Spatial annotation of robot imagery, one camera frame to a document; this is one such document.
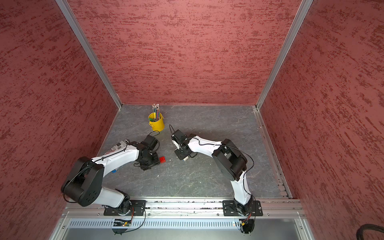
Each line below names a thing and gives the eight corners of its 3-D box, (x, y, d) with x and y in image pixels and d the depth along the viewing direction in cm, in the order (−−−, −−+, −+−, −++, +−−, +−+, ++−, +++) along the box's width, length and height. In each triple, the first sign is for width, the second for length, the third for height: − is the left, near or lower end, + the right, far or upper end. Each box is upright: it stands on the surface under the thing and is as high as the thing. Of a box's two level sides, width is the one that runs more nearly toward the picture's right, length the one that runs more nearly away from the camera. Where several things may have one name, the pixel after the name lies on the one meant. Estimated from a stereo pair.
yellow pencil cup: (151, 131, 107) (146, 119, 96) (153, 124, 111) (149, 111, 100) (163, 132, 107) (159, 119, 96) (164, 124, 112) (161, 111, 100)
